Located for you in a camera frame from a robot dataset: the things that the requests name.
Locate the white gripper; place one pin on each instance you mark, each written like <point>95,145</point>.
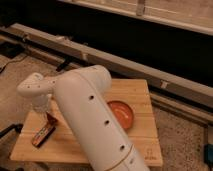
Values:
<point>42,103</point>

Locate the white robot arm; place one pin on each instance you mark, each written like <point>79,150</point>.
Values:
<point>79,96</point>

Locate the orange ceramic bowl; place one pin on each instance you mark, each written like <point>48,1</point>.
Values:
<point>123,113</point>

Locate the dark candy bar wrapper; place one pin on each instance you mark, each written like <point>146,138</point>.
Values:
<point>42,135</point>

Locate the wooden cutting board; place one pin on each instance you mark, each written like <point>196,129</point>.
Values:
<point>62,147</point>

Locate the blue object at edge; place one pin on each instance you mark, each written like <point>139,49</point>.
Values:
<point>208,154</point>

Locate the black clamp handle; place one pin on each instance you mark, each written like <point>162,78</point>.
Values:
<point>16,127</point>

